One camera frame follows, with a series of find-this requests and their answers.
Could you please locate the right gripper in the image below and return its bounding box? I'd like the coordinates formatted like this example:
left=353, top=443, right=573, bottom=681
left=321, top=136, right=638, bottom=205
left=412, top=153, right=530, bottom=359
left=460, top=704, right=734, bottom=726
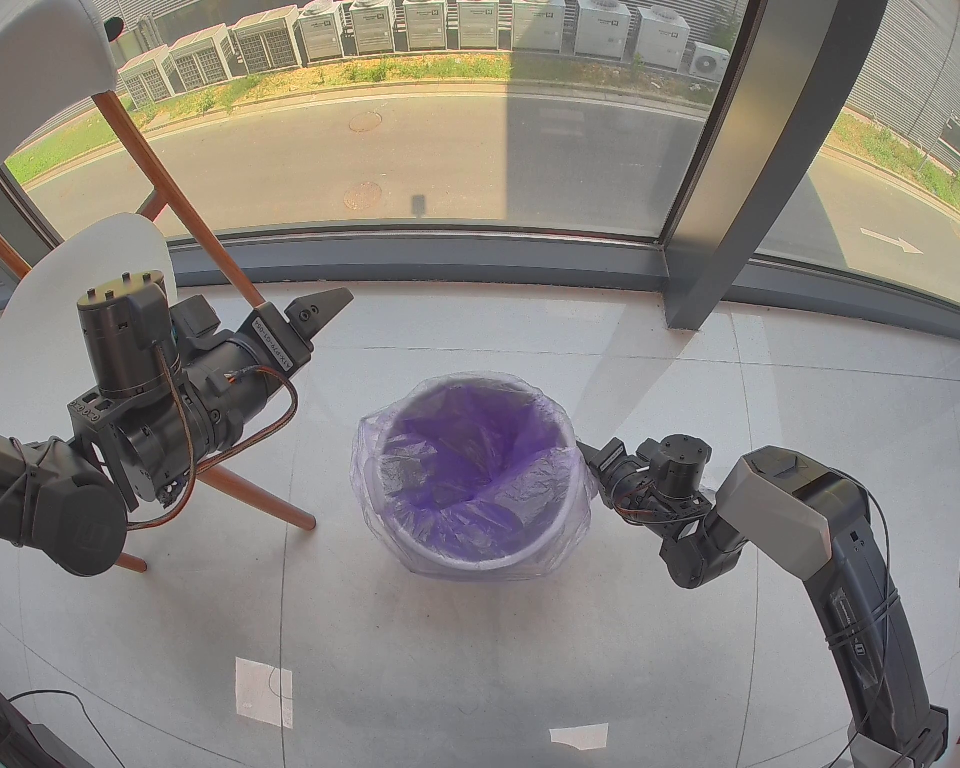
left=576, top=440, right=661, bottom=526

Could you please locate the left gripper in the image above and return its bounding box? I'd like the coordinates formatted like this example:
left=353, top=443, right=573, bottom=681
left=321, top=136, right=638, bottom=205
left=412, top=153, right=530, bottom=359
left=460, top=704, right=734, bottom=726
left=176, top=286, right=355, bottom=456

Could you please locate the purple plastic bag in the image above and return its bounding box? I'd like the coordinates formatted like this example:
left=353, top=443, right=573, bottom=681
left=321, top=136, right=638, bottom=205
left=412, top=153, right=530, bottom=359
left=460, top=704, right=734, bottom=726
left=351, top=373, right=601, bottom=582

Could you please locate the white trash bin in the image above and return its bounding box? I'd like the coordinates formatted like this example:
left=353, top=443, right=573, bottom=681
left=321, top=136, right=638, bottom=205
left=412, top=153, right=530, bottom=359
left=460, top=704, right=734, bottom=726
left=367, top=375, right=594, bottom=579

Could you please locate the white chair with wooden legs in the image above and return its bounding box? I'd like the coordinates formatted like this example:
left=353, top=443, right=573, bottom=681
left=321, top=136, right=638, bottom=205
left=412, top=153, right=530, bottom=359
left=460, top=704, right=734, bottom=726
left=0, top=0, right=318, bottom=577

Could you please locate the window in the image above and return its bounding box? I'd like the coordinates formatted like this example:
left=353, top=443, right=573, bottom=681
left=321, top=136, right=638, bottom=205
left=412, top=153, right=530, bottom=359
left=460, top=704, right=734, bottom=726
left=0, top=0, right=960, bottom=333

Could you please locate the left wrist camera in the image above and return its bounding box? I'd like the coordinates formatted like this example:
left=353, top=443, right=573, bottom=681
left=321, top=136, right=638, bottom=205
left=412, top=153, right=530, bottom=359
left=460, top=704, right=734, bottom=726
left=171, top=294, right=224, bottom=354

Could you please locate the black cable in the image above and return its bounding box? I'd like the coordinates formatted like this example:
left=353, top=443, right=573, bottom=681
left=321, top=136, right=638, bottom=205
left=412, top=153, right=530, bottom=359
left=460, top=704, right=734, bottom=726
left=0, top=688, right=108, bottom=768

